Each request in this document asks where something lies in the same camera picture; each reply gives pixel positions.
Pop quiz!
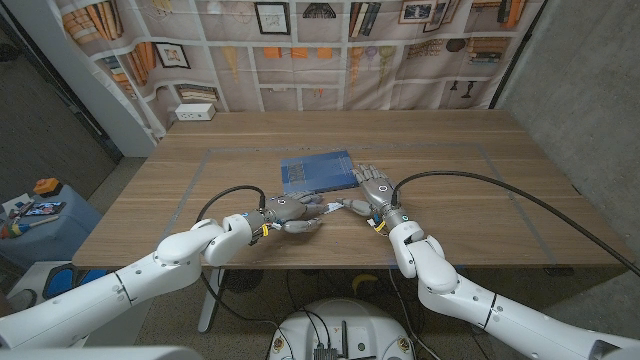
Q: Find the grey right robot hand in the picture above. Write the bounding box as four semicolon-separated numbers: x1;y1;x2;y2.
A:
335;163;409;229

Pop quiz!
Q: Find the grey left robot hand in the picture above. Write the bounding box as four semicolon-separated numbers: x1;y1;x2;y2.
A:
257;190;331;235

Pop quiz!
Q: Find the blue notebook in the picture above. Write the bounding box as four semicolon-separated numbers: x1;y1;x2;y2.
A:
280;150;360;195

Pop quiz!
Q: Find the black round fan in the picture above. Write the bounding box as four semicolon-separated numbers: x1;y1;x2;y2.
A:
223;268;265;295

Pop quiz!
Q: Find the yellow curved object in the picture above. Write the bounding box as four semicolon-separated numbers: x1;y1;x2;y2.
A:
351;273;380;295

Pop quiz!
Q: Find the white table leg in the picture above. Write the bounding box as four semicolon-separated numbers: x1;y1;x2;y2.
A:
197;268;226;334

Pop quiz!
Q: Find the white robot torso base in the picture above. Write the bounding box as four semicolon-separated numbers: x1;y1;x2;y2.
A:
268;298;415;360

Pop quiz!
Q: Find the white power outlet box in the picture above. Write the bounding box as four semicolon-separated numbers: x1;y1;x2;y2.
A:
174;102;217;122

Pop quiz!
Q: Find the printed bookshelf backdrop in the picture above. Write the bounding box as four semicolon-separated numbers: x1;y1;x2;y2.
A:
53;0;546;139

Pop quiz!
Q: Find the black backdrop pole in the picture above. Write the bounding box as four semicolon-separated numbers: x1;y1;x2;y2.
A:
488;0;549;110

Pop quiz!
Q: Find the blue-grey stool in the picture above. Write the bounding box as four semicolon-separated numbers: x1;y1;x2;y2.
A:
0;184;104;269

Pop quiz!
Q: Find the white and blue case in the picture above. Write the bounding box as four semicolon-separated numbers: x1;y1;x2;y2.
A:
9;260;129;314

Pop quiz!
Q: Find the orange and black block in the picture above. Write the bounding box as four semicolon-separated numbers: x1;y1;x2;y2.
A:
32;177;64;198

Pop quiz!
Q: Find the black smartphone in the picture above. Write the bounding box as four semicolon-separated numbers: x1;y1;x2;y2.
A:
27;200;67;217

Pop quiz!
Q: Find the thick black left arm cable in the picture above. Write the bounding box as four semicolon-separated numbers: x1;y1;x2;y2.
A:
195;185;296;360

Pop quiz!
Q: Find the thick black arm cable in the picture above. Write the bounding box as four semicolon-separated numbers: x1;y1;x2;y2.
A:
195;185;296;360
389;170;640;277

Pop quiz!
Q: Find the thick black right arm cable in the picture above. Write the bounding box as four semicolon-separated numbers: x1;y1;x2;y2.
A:
389;170;640;277

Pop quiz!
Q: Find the colourful handled tool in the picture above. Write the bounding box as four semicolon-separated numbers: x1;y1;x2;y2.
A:
0;215;60;240

